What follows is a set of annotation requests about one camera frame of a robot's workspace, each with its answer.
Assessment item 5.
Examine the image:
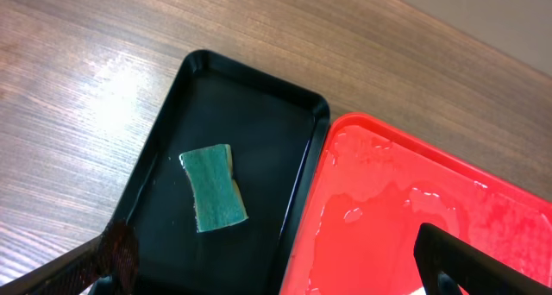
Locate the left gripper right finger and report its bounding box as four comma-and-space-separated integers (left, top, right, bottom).
414, 223, 551, 295

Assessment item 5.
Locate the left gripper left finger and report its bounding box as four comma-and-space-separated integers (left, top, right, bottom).
1, 221, 139, 295

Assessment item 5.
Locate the green yellow sponge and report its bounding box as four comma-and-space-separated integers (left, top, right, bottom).
179, 144, 248, 233

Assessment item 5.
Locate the red plastic tray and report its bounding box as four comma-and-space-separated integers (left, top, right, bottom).
281, 113, 551, 294

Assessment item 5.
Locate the black plastic tray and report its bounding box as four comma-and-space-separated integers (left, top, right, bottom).
114, 50, 329, 294

